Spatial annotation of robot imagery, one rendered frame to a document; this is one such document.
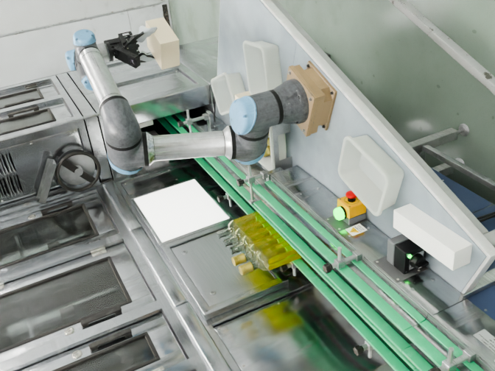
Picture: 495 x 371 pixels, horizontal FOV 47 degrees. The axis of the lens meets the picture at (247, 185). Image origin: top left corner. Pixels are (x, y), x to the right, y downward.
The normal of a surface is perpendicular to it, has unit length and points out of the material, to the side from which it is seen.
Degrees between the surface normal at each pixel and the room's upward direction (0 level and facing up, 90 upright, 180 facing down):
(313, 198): 90
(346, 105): 0
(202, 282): 90
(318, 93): 90
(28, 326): 90
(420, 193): 0
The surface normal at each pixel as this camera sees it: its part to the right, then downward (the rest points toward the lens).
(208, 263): -0.09, -0.85
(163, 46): 0.45, 0.70
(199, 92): 0.45, 0.43
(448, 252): -0.89, 0.30
